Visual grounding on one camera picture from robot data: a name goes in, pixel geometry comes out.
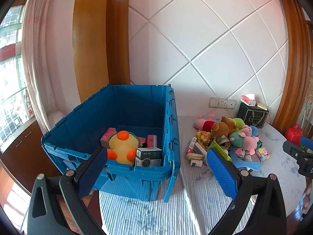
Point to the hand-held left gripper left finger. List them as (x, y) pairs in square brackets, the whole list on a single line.
[(94, 169)]

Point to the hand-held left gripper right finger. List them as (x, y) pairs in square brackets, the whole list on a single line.
[(221, 171)]

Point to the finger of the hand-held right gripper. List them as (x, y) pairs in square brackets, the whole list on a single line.
[(293, 149), (308, 143)]

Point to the blue plastic storage crate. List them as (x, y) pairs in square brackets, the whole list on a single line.
[(137, 107)]

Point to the person's right hand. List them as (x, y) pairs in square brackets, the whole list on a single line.
[(308, 200)]

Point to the red handbag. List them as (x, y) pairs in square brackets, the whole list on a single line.
[(293, 134)]

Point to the green and pink printed packet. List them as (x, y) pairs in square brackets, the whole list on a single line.
[(212, 146)]

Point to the blue plastic snowball clamp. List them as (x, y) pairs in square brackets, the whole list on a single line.
[(247, 164)]

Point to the white medicine box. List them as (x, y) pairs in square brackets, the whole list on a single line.
[(199, 150)]

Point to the small cartoon printed packet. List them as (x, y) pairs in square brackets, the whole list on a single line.
[(262, 153)]

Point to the yellow and green duck plush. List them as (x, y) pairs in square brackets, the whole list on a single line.
[(122, 146)]

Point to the orange and yellow plush toy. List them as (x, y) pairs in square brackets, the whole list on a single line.
[(203, 137)]

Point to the red and white toothpaste box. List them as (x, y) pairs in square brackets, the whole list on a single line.
[(192, 145)]

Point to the blue plush toy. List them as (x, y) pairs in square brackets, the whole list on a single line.
[(254, 130)]

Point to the brown bear plush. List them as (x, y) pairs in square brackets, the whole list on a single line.
[(222, 127)]

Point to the pink pig plush red dress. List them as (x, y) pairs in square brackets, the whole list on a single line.
[(206, 124)]

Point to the black gift bag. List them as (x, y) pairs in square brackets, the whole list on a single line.
[(253, 117)]

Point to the light green plush toy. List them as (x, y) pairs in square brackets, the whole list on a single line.
[(239, 122)]

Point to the small yellowish box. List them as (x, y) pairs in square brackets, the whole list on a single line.
[(262, 106)]

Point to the white and dark box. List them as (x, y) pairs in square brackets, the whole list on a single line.
[(149, 158)]

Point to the white plastic bag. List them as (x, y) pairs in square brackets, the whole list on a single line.
[(55, 120)]

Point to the brown wooden cabinet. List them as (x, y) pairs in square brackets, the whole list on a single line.
[(22, 151)]

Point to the window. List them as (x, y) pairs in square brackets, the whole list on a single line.
[(9, 78)]

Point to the pale pink curtain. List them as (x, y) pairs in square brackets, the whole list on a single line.
[(46, 41)]

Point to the white wall switch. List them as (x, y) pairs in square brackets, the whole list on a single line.
[(231, 104), (214, 102)]

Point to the wooden door frame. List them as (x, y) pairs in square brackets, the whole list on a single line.
[(293, 66)]

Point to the wooden wall panel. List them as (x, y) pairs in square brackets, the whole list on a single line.
[(97, 41)]

